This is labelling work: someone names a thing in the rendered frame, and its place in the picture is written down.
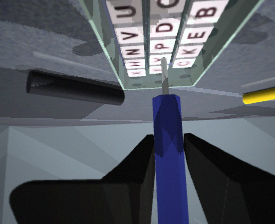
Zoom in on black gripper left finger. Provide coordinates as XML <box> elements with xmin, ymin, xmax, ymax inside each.
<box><xmin>9</xmin><ymin>134</ymin><xmax>155</xmax><ymax>224</ymax></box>

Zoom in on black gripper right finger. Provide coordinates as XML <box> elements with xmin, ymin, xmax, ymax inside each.
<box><xmin>183</xmin><ymin>133</ymin><xmax>275</xmax><ymax>224</ymax></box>

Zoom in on blue stylus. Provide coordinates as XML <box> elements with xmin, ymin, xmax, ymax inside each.
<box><xmin>152</xmin><ymin>59</ymin><xmax>189</xmax><ymax>224</ymax></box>

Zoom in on black cylinder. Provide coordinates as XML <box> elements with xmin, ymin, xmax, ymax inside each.
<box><xmin>26</xmin><ymin>71</ymin><xmax>125</xmax><ymax>106</ymax></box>

